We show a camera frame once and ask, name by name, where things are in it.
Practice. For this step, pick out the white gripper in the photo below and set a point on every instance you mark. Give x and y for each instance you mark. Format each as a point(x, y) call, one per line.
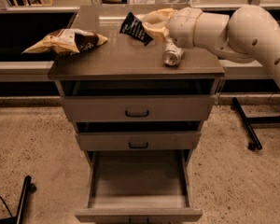
point(181, 26)

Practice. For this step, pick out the dark blue rxbar wrapper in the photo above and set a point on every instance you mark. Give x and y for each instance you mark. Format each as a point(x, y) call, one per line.
point(133, 27)

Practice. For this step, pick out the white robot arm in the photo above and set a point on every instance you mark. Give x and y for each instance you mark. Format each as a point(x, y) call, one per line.
point(249, 34)

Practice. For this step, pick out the grey top drawer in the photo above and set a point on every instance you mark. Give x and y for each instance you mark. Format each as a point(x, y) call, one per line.
point(139, 100)

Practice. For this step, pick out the grey drawer cabinet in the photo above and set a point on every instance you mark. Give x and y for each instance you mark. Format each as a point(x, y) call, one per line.
point(123, 58)

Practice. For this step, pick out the grey middle drawer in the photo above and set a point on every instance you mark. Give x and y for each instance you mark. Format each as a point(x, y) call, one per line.
point(150, 135)

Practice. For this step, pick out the grey open bottom drawer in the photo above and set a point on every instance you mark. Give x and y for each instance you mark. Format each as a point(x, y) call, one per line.
point(139, 187)

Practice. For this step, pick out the silver soda can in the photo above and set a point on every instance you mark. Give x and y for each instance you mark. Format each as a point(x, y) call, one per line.
point(172, 54)

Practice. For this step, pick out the yellow brown chip bag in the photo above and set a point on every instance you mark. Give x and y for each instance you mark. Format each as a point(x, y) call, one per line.
point(67, 41)

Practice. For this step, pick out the black stand leg right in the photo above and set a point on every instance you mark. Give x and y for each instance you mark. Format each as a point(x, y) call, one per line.
point(255, 122)

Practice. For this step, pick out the black stand leg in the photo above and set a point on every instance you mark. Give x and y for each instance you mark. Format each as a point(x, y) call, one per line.
point(255, 122)
point(28, 188)

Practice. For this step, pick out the black stand leg left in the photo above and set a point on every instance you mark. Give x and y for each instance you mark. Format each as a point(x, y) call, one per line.
point(28, 188)

